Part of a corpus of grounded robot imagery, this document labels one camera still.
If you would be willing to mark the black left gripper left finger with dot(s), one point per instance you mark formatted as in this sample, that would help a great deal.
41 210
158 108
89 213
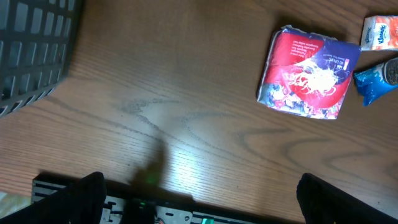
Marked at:
81 202

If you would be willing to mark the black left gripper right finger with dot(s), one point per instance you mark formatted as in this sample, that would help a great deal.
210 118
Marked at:
321 202

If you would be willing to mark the blue Oreo cookie pack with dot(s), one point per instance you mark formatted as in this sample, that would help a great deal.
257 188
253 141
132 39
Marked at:
376 81

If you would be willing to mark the red purple pad package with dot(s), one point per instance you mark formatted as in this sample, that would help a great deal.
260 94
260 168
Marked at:
307 74

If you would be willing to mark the orange Kleenex tissue pack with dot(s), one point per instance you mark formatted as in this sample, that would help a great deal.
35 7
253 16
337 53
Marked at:
379 33

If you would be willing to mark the dark grey plastic basket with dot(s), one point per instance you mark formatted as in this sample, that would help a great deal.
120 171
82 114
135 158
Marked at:
37 42

